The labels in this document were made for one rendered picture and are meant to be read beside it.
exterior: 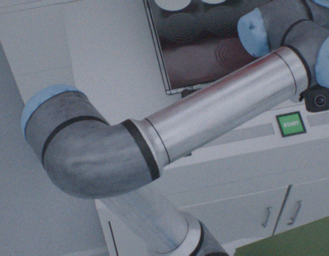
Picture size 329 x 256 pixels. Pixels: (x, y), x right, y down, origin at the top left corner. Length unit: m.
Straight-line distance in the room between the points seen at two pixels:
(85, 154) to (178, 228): 0.36
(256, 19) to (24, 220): 1.56
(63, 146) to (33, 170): 1.63
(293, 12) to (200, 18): 0.65
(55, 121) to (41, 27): 1.01
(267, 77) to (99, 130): 0.25
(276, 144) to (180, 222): 0.36
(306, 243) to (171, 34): 0.65
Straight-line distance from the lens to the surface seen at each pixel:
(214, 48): 1.68
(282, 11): 1.11
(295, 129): 1.50
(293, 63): 1.00
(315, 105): 1.27
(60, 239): 2.43
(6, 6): 1.89
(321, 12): 1.15
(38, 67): 2.12
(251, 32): 1.10
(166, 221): 1.19
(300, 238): 1.38
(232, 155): 1.46
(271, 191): 1.69
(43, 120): 1.00
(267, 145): 1.48
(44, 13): 1.93
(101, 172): 0.91
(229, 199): 1.67
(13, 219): 2.49
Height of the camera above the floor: 2.25
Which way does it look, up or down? 61 degrees down
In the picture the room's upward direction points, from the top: 2 degrees counter-clockwise
